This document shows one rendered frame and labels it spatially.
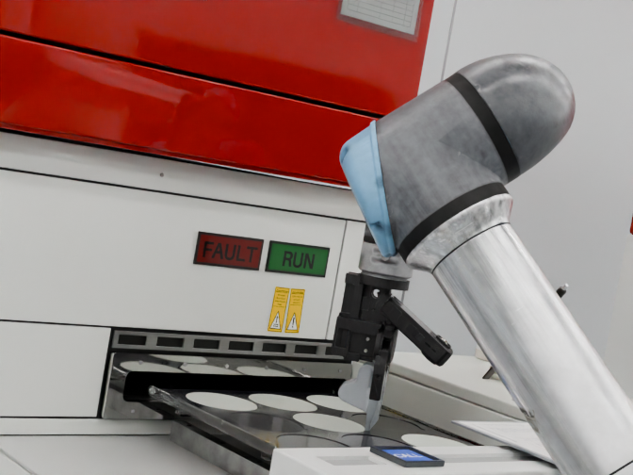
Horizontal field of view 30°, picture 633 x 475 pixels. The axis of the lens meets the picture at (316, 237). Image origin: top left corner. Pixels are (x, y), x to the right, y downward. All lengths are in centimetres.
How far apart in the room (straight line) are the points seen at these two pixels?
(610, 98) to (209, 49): 319
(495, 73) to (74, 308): 76
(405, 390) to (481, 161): 81
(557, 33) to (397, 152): 339
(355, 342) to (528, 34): 284
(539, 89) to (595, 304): 372
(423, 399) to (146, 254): 48
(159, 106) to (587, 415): 80
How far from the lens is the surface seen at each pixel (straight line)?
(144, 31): 160
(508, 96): 109
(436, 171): 107
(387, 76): 184
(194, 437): 169
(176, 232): 170
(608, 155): 473
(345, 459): 121
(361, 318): 161
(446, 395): 178
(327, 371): 190
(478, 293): 106
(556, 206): 453
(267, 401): 173
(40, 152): 159
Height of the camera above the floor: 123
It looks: 3 degrees down
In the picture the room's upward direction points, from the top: 10 degrees clockwise
